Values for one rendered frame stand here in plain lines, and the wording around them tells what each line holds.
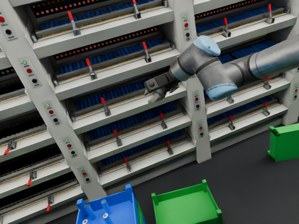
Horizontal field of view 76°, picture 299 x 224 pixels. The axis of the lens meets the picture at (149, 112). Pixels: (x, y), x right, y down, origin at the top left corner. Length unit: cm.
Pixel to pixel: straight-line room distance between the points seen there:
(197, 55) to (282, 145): 81
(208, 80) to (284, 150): 79
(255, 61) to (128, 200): 65
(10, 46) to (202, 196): 111
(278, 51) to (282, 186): 77
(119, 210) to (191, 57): 60
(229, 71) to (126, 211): 60
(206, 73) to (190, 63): 7
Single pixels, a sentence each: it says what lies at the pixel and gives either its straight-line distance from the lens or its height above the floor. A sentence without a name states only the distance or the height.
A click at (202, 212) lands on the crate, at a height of 0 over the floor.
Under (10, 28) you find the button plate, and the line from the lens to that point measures 92.
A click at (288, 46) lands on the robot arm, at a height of 76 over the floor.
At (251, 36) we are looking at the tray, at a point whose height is 69.
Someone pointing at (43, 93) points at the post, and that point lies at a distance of 93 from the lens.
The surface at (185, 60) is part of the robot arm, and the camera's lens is 70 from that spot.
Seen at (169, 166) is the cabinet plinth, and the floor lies 3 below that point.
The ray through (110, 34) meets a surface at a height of 88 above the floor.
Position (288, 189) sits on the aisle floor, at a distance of 124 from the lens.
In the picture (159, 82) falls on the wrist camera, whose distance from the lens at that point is 75.
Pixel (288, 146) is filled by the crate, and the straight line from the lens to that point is 133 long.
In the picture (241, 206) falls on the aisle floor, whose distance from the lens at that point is 113.
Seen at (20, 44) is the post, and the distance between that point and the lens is 91.
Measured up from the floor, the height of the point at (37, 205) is 16.
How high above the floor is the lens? 92
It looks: 26 degrees down
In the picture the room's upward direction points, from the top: 15 degrees counter-clockwise
